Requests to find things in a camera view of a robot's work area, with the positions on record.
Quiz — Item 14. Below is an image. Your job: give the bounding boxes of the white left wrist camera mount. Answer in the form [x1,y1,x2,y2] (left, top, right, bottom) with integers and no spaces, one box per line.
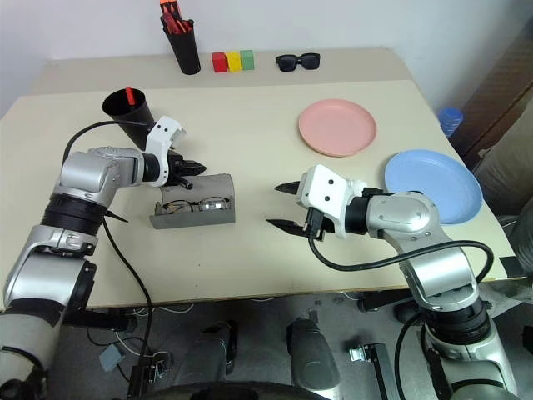
[145,116,188,187]

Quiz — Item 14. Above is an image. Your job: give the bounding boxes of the black table frame bar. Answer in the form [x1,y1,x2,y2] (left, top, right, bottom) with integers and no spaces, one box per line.
[66,307,139,334]

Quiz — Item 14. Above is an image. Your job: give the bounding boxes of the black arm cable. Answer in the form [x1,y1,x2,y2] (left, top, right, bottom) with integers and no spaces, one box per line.
[62,119,156,376]
[307,232,496,391]

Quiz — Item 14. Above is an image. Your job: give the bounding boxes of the small grey box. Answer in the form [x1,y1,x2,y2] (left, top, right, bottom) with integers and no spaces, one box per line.
[98,344,126,372]

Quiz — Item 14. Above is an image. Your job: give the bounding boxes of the grey glasses case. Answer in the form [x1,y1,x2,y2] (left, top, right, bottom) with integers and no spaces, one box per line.
[148,172,237,231]

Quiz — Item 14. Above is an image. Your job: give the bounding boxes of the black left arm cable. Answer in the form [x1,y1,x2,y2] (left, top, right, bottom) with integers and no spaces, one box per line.
[62,119,156,376]

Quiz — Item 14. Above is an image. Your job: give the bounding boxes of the red markers in holder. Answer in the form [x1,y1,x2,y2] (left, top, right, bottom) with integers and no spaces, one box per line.
[159,0,181,22]

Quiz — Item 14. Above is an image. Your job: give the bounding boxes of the blue ribbed stack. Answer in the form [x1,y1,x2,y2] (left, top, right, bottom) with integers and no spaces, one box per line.
[436,107,465,139]

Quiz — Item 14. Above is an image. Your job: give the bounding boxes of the black sunglasses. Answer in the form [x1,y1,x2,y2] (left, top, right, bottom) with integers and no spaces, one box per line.
[275,52,321,73]

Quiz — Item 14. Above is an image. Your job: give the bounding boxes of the clear thin-frame glasses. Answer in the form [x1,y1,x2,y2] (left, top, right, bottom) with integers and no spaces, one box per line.
[154,196,232,216]

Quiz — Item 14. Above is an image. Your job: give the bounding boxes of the metal table bracket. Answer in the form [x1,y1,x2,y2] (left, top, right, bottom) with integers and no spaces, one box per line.
[347,342,391,400]

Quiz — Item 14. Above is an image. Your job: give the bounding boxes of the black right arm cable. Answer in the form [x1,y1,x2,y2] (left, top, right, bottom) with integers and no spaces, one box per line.
[307,232,496,391]

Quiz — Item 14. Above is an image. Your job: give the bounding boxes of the blue plate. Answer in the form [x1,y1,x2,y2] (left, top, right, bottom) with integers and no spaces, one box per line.
[383,149,484,225]

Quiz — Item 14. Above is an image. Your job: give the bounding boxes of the brown wooden cabinet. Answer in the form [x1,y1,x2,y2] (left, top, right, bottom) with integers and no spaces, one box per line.
[456,24,533,168]

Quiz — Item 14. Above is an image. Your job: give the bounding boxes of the dark rounded grey shape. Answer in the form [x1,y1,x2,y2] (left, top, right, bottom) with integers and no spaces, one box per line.
[286,317,341,393]
[173,319,241,389]

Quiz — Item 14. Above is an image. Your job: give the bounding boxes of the black tape patch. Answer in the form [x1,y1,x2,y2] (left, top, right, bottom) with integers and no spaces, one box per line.
[498,255,528,278]

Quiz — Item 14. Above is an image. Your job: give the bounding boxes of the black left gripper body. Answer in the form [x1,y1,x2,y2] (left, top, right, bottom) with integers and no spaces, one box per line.
[165,150,195,190]

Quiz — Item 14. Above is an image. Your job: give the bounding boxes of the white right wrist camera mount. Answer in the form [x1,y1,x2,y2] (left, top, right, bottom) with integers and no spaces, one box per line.
[295,163,368,241]

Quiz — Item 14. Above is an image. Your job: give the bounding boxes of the tall black pen cup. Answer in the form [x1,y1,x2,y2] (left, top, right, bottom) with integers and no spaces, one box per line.
[162,18,202,77]

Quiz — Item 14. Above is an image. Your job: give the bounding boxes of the grey fabric seat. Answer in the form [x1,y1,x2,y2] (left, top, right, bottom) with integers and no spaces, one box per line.
[473,112,533,218]

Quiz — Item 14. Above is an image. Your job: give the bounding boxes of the pink plate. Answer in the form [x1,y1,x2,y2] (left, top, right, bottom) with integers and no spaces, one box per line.
[297,98,378,158]

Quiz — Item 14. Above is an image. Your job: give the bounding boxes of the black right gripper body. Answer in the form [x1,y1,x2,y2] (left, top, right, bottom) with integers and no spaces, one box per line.
[302,205,336,243]

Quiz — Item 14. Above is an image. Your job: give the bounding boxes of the wide black cup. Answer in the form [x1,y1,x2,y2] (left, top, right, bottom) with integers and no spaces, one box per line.
[102,87,156,151]

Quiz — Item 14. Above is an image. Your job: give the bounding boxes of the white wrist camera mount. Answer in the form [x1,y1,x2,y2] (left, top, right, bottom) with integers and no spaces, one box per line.
[145,116,188,187]
[295,163,368,241]

